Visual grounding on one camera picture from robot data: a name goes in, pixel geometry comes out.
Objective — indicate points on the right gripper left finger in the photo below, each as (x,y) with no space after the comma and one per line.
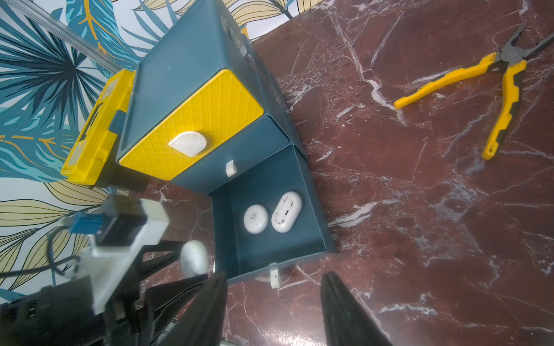
(202,322)

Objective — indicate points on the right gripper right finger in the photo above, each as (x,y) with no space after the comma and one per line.
(345,321)

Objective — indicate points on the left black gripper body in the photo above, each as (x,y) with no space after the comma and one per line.
(63,315)

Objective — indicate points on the white round case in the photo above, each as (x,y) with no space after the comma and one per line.
(255,219)
(194,259)

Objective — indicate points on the teal bottom drawer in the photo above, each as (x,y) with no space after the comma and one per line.
(242,255)

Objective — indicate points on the white oval earphone case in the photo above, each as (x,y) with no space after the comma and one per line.
(287,211)

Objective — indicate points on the teal drawer cabinet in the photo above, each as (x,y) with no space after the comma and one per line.
(205,40)

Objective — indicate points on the yellow top drawer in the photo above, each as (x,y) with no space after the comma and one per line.
(211,116)

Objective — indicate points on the yellow black toolbox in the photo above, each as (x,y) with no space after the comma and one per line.
(92,160)

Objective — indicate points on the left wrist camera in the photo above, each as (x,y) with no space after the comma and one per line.
(117,234)

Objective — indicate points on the left aluminium frame post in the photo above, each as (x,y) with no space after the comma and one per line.
(54,26)

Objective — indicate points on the yellow handled pliers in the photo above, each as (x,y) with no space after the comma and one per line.
(512,60)

